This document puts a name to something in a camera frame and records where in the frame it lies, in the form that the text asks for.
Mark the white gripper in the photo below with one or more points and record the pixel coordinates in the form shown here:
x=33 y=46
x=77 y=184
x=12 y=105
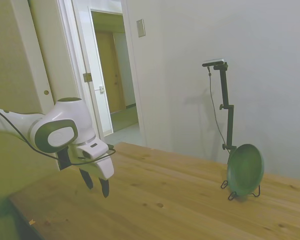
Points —
x=102 y=167

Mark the green round plate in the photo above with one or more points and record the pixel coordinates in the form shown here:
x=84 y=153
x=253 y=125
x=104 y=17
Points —
x=245 y=170

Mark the white door latch plate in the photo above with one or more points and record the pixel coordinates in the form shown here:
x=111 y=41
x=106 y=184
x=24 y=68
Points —
x=101 y=89

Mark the black box device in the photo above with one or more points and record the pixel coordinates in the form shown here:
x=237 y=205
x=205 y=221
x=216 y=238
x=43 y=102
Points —
x=64 y=160

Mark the brass door hinge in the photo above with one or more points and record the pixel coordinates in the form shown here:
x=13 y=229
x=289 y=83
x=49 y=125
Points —
x=87 y=77

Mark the brown wooden hallway door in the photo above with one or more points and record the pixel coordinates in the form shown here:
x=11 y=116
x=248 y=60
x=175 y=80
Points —
x=107 y=70

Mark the white open door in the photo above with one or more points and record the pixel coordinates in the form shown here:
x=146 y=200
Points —
x=85 y=50

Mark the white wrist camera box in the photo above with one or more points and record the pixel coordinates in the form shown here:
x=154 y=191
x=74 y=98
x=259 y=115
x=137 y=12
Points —
x=92 y=148

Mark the white door frame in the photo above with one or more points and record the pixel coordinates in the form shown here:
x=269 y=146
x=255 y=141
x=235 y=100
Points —
x=133 y=75

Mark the grey wall switch plate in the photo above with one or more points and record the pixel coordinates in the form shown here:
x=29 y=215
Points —
x=140 y=28

